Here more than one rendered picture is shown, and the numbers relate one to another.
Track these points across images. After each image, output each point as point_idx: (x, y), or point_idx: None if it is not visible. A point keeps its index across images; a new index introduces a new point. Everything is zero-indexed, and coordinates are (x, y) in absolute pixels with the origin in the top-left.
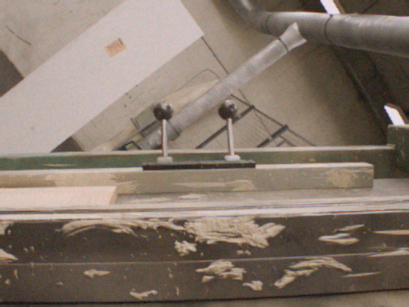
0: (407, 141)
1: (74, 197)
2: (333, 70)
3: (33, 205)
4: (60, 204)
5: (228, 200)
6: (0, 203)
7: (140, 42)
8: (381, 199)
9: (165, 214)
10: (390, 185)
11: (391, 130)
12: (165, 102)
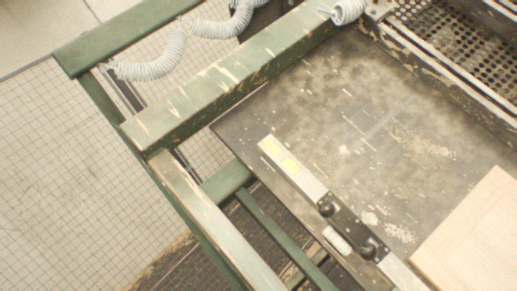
0: (182, 129)
1: (456, 245)
2: None
3: (485, 252)
4: (469, 241)
5: (365, 192)
6: (500, 275)
7: None
8: (445, 71)
9: (511, 107)
10: (255, 134)
11: (151, 147)
12: (371, 245)
